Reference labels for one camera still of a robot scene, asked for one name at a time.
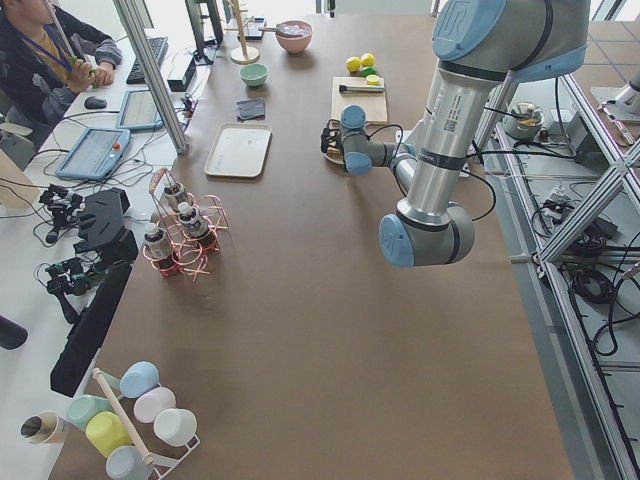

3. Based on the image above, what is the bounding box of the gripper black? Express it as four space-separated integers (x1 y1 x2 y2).
320 127 343 153

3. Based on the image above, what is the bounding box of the plain toast slice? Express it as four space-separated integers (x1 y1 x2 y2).
321 129 343 162

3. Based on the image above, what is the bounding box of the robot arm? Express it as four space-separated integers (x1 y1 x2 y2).
337 1 589 268

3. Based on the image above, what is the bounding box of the beige serving tray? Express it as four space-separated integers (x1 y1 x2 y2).
204 122 271 179

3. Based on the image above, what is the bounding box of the white round plate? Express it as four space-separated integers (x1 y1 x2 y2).
323 147 344 165

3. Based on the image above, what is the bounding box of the wooden cutting board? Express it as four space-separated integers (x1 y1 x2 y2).
330 76 388 124

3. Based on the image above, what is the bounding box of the halved lemon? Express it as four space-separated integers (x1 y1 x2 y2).
365 74 381 86

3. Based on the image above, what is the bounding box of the green lime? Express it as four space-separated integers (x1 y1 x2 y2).
360 66 377 77

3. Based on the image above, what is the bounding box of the yellow lemon left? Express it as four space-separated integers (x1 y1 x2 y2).
345 56 361 73

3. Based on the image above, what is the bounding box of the yellow lemon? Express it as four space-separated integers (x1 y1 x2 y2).
360 52 375 68
345 56 361 73

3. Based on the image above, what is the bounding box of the grey folded cloth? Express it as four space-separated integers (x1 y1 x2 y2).
236 98 266 122

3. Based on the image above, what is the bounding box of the yellow lemon right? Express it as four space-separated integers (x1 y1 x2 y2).
360 52 375 68

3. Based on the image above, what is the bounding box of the green ceramic bowl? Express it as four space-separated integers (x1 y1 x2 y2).
239 63 268 87

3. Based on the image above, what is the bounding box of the pink bowl with ice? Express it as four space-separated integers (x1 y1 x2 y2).
276 20 313 54

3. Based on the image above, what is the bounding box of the wooden cup stand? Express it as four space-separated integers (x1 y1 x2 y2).
225 0 260 65

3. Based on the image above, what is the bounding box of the sauce bottle middle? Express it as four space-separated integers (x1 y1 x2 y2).
178 202 204 238

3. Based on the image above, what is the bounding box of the sauce bottle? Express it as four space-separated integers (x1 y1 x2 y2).
144 222 167 260
178 202 204 238
163 183 186 212

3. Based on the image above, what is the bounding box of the sauce bottle back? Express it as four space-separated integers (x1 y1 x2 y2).
163 183 186 212

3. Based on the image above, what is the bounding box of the blue teach pendant far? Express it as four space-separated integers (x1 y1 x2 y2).
116 90 163 132

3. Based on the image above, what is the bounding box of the blue teach pendant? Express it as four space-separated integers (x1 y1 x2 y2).
55 128 131 180
116 90 163 132

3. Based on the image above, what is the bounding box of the black keyboard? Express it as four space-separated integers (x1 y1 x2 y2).
125 36 170 86

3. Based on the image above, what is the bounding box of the sauce bottle front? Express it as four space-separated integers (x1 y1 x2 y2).
144 222 167 260

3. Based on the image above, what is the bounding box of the blue teach pendant near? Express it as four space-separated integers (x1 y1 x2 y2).
55 128 131 180

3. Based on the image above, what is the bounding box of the black computer mouse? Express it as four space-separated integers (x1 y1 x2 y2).
84 96 107 110

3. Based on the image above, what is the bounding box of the black bar stand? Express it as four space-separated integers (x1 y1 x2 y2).
47 188 139 397

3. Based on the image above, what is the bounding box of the seated person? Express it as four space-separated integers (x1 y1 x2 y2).
1 1 122 127

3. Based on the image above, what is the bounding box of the pink mug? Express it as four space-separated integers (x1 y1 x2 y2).
133 386 176 424

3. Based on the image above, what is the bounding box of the white mug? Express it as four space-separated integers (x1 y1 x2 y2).
153 408 197 447

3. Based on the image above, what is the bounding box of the mint green mug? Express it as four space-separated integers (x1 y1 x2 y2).
66 394 113 431

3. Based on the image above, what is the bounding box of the yellow mug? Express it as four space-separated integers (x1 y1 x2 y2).
85 411 133 458

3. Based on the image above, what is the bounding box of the light blue bottom mug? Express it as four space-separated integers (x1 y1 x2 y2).
106 446 152 480

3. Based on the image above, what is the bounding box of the metal tin can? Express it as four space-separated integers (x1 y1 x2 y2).
20 411 69 444

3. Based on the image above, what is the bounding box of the black handled knife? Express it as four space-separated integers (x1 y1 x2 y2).
338 84 385 94

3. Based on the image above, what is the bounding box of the copper wire bottle rack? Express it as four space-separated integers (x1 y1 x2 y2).
142 167 229 281

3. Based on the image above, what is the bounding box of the aluminium frame post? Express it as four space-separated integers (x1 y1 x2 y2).
113 0 188 155

